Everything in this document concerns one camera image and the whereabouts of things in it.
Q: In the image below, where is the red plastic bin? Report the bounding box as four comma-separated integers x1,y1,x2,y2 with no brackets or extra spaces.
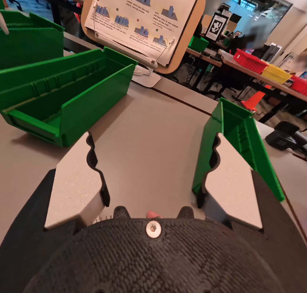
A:
290,75,307,96
233,49,269,74

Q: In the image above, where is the black device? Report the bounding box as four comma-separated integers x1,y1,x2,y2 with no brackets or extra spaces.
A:
265,121,307,152

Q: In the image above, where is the orange traffic cone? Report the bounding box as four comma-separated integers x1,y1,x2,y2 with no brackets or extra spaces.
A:
240,91,266,112

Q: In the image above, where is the yellow plastic bin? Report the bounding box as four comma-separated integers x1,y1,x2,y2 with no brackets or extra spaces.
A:
261,64,292,84

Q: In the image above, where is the wooden table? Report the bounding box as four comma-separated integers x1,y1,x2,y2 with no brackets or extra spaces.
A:
186,47,307,102

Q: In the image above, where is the printed instruction sheet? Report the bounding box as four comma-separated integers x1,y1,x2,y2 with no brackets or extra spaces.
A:
84,0,204,66

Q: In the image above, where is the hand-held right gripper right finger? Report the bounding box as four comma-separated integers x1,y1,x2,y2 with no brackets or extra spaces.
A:
197,132,263,230

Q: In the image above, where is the black white marker tag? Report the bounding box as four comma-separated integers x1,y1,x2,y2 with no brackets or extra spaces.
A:
205,12,229,42

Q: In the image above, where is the white stand base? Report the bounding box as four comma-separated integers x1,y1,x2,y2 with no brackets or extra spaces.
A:
131,64,161,88

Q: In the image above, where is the wooden board stand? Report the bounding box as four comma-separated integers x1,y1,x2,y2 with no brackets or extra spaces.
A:
81,0,206,74

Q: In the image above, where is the green plastic bin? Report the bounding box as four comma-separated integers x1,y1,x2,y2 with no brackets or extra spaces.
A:
0,9,66,70
192,97,286,202
0,46,139,147
188,36,209,52

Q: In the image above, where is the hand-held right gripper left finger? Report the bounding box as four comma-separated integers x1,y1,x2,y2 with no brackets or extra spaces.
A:
44,131,111,229

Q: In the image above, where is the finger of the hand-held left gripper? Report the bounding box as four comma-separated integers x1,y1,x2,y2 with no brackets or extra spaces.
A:
0,12,10,35

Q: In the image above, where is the grey desk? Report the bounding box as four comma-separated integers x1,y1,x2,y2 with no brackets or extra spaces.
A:
0,31,307,245

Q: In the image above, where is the large window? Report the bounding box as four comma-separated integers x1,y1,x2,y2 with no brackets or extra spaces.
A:
206,0,293,34

